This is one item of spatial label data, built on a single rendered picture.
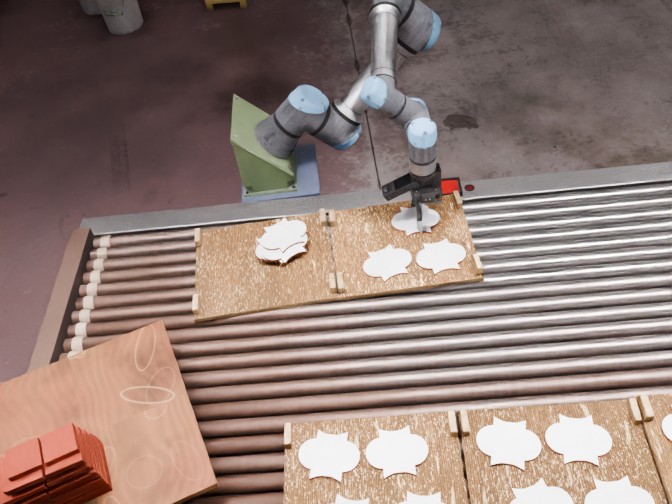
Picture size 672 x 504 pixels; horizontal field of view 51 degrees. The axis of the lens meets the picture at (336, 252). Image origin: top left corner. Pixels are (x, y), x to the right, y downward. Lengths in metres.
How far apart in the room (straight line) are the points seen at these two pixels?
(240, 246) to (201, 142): 2.07
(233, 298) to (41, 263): 1.93
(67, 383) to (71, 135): 2.87
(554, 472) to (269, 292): 0.89
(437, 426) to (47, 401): 0.95
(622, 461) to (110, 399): 1.19
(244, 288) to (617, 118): 2.66
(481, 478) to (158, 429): 0.74
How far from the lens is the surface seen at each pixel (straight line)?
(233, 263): 2.12
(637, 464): 1.75
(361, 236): 2.12
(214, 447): 1.80
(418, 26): 2.24
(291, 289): 2.01
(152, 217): 2.38
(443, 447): 1.71
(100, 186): 4.12
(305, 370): 1.86
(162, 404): 1.76
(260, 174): 2.35
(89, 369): 1.89
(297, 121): 2.28
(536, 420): 1.76
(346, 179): 3.73
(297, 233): 2.10
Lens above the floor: 2.46
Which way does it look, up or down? 47 degrees down
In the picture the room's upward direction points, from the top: 9 degrees counter-clockwise
